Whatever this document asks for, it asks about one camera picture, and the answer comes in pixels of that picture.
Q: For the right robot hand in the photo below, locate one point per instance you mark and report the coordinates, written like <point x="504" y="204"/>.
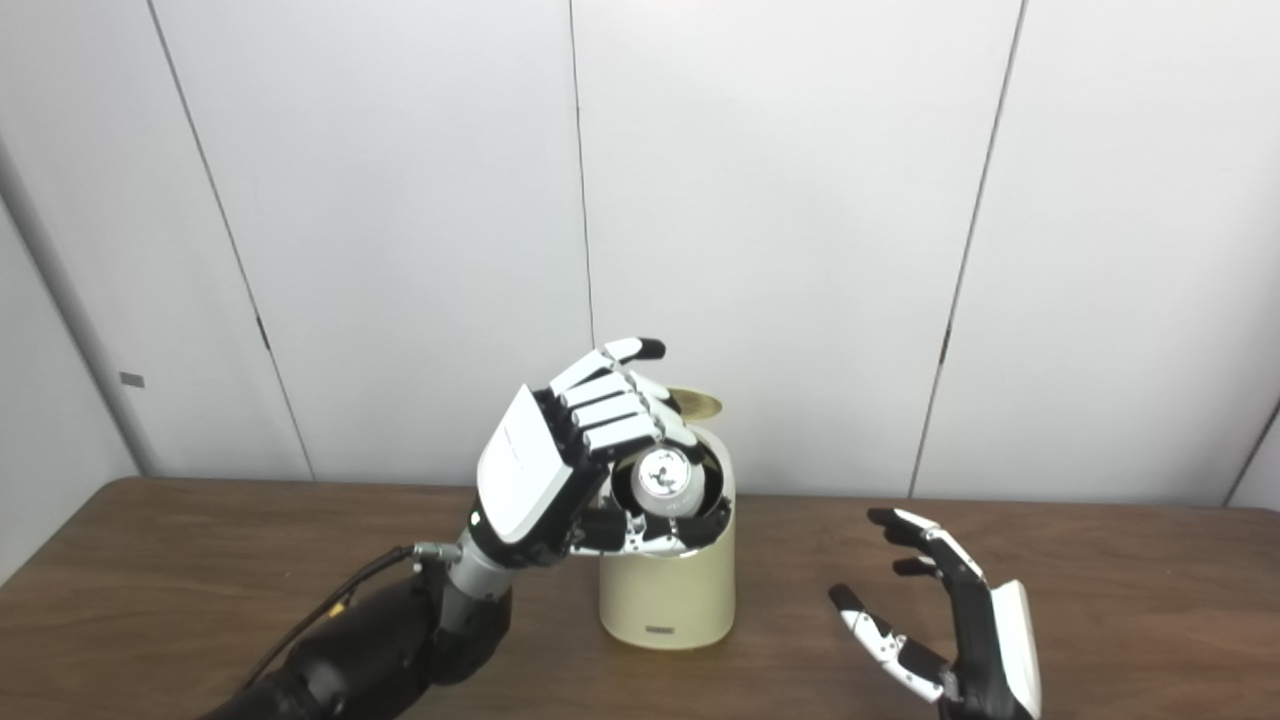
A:
<point x="985" y="650"/>

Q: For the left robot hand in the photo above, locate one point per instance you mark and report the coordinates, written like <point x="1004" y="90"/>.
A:
<point x="525" y="470"/>

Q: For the small white plastic bottle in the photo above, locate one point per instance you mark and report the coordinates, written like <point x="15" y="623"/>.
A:
<point x="665" y="480"/>

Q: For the cream-colored bin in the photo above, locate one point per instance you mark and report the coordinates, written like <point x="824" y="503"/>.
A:
<point x="665" y="595"/>

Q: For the round cream bin lid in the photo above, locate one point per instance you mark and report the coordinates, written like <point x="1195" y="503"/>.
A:
<point x="702" y="404"/>

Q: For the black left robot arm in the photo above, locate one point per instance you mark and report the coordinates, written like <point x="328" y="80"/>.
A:
<point x="390" y="640"/>

